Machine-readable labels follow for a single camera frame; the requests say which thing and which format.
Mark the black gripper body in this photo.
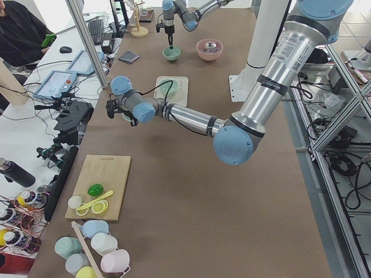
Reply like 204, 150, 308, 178
106, 94, 135, 119
156, 19, 175, 35

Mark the green bowl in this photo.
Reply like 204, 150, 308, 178
121, 113, 131, 122
158, 79, 179, 97
162, 46, 181, 61

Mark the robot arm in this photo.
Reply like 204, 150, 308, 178
156, 0, 231, 49
106, 1, 352, 165

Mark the black tray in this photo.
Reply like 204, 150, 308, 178
139, 10, 154, 23

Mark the wooden mug tree stand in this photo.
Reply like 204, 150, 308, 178
127, 0, 148, 37

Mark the pink bowl with ice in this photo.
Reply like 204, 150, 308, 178
196, 39, 223, 61

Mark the black gripper stand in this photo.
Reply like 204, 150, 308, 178
53, 100, 94, 145

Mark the green bowl on tray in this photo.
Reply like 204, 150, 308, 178
158, 79, 179, 97

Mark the grey cleaning cloth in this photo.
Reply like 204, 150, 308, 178
118, 50, 140, 64

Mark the upper teach pendant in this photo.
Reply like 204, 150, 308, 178
66, 50, 94, 76

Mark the teach pendant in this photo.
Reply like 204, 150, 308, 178
66, 50, 94, 76
32, 70, 77, 100

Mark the cream rabbit tray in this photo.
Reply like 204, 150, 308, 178
154, 76, 188, 107

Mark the wooden cutting board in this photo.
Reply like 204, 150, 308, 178
65, 155, 131, 221

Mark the lower teach pendant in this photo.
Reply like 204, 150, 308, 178
32, 70, 77, 100

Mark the black keyboard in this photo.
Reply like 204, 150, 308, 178
88, 19, 104, 45

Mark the yellow plastic knife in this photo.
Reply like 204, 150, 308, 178
76, 190, 114, 210

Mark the black computer mouse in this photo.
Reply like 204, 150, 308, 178
59, 46, 72, 54

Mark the green lime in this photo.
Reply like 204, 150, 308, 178
87, 184, 104, 196

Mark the front lemon slice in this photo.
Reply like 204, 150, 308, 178
91, 199, 108, 214

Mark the lemon slice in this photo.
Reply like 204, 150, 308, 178
91, 199, 108, 214
75, 208, 89, 217

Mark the white garlic bulb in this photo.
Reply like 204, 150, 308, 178
68, 195, 83, 210

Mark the rear lemon slice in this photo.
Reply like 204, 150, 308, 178
75, 208, 89, 217

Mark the light blue plastic cup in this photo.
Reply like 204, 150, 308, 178
82, 220, 109, 239

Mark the person in black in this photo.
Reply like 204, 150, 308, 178
1, 1, 52, 67

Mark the yellow sauce bottle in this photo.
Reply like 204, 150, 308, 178
17, 191, 48, 210

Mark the white plastic cup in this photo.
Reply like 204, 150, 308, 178
90, 232, 118, 256

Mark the pink plastic cup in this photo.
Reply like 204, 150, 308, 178
100, 249, 130, 273

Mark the green plastic cup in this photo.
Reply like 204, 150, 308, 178
54, 237, 82, 259

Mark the dark sauce bottle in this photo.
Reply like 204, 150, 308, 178
1, 208, 24, 226

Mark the grey plastic cup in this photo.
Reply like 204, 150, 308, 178
65, 254, 90, 276

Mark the yellow plastic cup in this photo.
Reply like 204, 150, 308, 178
76, 266, 97, 278

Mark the aluminium frame post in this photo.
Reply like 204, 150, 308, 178
66, 0, 108, 89

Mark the wooden rack handle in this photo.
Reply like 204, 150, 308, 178
71, 221, 103, 278

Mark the copper wire bottle rack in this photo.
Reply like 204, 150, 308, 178
1, 189, 50, 257

